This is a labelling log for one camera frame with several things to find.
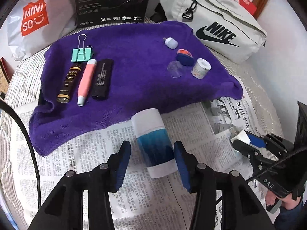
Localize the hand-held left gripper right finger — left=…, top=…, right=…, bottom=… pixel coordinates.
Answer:
left=173, top=141, right=276, bottom=230

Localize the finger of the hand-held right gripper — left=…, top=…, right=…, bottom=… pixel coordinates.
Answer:
left=231, top=138, right=267, bottom=164
left=247, top=133, right=294, bottom=155

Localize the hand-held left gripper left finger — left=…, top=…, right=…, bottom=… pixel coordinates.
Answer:
left=29, top=141, right=132, bottom=230

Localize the small white block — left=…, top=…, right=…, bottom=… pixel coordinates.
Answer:
left=230, top=129, right=251, bottom=146

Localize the white and blue cylinder tube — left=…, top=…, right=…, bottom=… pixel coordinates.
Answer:
left=131, top=108, right=178, bottom=178

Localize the white tape roll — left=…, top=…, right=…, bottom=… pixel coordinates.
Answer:
left=191, top=58, right=211, bottom=79

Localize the long black rectangular case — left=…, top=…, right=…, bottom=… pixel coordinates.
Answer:
left=91, top=59, right=114, bottom=100

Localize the pink pen-shaped eraser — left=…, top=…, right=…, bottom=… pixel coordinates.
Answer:
left=77, top=59, right=97, bottom=106

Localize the small clear plastic cup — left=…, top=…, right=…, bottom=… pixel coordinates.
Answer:
left=167, top=61, right=184, bottom=79

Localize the black bottle gold label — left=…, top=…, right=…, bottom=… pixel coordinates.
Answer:
left=57, top=62, right=83, bottom=103

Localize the small blue and orange case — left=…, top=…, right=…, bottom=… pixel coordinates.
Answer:
left=176, top=48, right=195, bottom=67

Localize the person's right forearm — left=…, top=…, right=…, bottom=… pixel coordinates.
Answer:
left=273, top=204, right=305, bottom=230

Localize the person's right hand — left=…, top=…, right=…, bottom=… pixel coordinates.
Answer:
left=264, top=192, right=303, bottom=211

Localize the newspaper sheet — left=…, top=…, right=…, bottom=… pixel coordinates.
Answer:
left=14, top=96, right=283, bottom=230

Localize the purple towel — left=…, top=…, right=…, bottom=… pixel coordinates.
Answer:
left=29, top=20, right=244, bottom=157

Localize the mint green binder clip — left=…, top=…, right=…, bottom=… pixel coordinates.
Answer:
left=71, top=34, right=93, bottom=63

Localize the small lavender plug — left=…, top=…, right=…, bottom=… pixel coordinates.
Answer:
left=163, top=37, right=178, bottom=50

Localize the grey waist bag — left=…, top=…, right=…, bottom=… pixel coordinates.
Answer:
left=151, top=0, right=267, bottom=64

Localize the brown cardboard box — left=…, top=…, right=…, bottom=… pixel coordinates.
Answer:
left=0, top=57, right=11, bottom=99

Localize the white shopping bag red logo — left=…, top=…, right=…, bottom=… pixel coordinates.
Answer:
left=6, top=0, right=76, bottom=61

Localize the black product box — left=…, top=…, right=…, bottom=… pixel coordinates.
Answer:
left=75, top=0, right=154, bottom=28

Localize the brown wooden frame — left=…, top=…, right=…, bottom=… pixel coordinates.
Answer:
left=254, top=0, right=274, bottom=20

